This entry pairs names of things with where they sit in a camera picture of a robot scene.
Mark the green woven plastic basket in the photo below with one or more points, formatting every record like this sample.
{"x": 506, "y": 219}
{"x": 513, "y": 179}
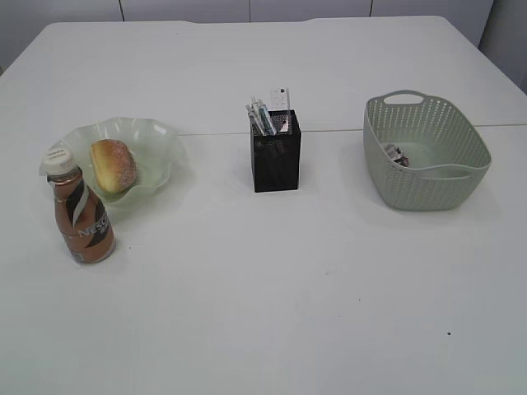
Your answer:
{"x": 448, "y": 158}

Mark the beige green pen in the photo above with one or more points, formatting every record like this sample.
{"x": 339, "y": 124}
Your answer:
{"x": 255, "y": 120}

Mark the black mesh pen holder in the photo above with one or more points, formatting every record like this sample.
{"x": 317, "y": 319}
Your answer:
{"x": 275, "y": 160}

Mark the sugared bread roll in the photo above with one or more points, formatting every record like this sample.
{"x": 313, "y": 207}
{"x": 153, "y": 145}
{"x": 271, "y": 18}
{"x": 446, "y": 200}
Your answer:
{"x": 114, "y": 166}

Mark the clear plastic ruler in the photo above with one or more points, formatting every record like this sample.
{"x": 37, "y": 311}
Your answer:
{"x": 280, "y": 99}

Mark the brown coffee bottle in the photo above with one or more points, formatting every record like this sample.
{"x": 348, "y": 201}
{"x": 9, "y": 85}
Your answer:
{"x": 79, "y": 213}

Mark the pink white paper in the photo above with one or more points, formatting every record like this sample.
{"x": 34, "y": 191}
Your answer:
{"x": 396, "y": 155}

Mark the light blue pen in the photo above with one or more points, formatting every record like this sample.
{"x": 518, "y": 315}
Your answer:
{"x": 266, "y": 119}

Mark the grey white pen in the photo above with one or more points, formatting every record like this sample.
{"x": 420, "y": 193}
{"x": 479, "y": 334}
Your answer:
{"x": 258, "y": 114}

